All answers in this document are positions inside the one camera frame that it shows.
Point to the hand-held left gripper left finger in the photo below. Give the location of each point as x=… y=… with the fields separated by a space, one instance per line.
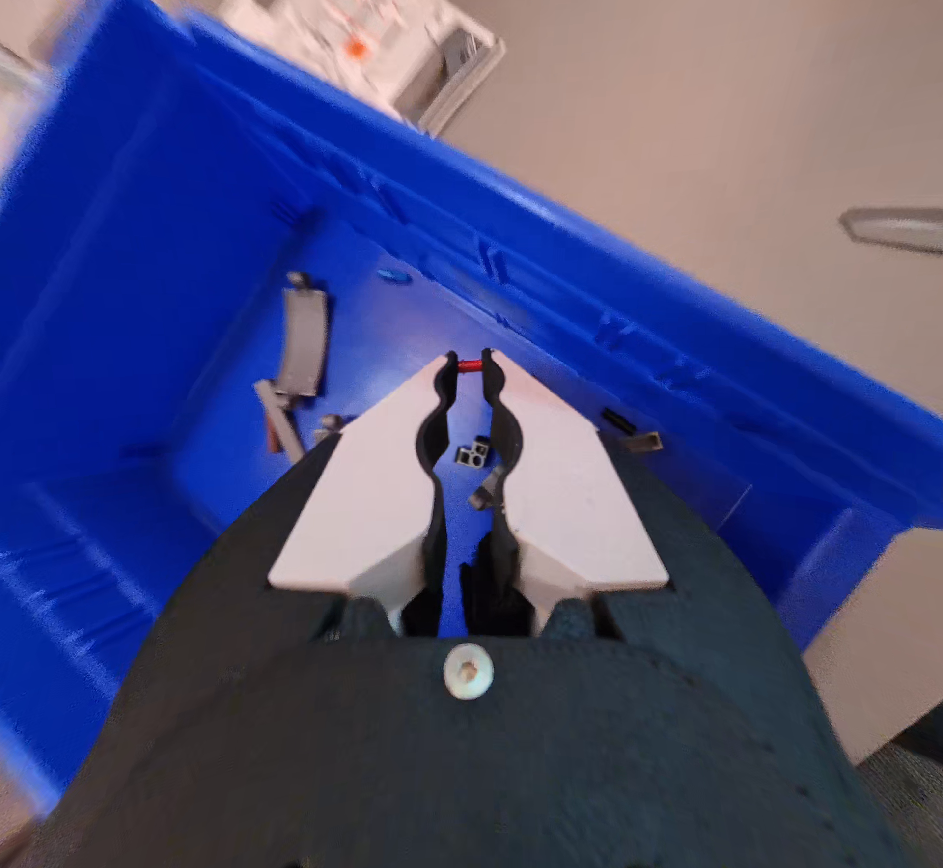
x=353 y=507

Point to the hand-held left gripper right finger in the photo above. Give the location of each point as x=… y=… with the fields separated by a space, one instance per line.
x=582 y=507

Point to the blue plastic parts bin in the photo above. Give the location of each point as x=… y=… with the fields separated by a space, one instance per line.
x=110 y=256

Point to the grey lego wing piece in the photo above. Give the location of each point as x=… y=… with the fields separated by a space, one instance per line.
x=899 y=228

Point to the small grey lego piece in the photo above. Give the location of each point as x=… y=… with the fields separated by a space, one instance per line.
x=329 y=426

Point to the black tan lego piece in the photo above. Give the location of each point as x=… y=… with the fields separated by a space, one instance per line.
x=642 y=443

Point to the black lego pin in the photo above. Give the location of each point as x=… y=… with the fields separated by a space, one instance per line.
x=619 y=421

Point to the grey curved lego piece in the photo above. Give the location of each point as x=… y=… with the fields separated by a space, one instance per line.
x=486 y=491

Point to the long grey lego beam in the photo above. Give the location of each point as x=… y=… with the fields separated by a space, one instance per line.
x=278 y=418

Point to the grey curved lego panel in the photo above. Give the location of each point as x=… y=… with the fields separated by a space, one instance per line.
x=302 y=337

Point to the blue lego pin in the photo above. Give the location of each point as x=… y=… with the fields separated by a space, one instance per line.
x=394 y=275

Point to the small grey lego bracket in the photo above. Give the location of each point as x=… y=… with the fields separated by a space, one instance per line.
x=471 y=454

